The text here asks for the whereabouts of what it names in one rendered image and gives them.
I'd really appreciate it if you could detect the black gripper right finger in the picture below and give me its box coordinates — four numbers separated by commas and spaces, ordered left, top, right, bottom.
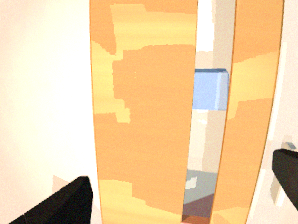
271, 149, 298, 210

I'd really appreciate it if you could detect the blue cube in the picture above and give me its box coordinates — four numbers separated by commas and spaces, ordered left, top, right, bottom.
192, 68, 229, 111

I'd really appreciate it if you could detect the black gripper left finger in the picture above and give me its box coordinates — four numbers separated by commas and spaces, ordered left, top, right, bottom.
9, 176, 93, 224

